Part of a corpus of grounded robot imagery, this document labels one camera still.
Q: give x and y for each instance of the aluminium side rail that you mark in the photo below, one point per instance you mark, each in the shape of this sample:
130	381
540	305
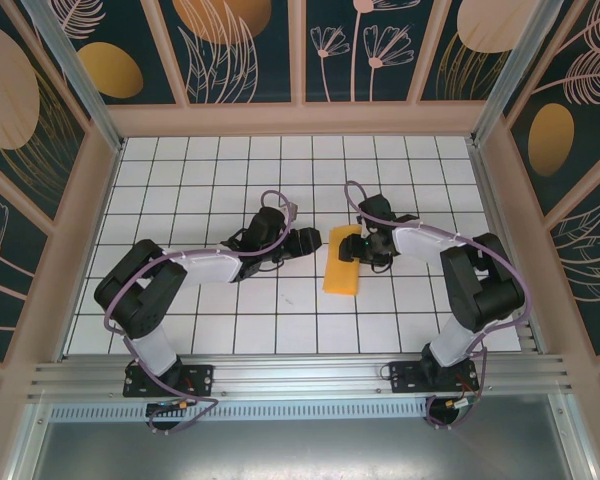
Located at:
487	190

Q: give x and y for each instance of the grey metal sheet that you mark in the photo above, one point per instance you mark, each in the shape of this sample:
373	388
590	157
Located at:
300	450

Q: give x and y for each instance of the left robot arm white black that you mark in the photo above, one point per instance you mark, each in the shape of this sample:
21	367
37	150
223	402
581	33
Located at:
210	265

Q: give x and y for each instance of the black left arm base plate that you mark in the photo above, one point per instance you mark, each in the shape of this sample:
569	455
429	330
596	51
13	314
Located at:
202	375

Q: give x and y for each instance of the aluminium frame post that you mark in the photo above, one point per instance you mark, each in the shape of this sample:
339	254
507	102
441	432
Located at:
81	75
512	70

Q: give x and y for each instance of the orange cloth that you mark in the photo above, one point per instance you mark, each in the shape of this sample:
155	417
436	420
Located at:
340	280

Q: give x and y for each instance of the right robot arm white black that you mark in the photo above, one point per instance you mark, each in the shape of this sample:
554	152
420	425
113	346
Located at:
420	240

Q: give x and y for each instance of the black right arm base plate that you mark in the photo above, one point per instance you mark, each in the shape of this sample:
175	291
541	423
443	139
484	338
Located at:
402	377

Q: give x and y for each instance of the aluminium mounting rail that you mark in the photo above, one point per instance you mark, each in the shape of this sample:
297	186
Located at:
300	375

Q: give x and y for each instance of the yellow power connector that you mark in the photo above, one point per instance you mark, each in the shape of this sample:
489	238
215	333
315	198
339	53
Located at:
182	405
451	402

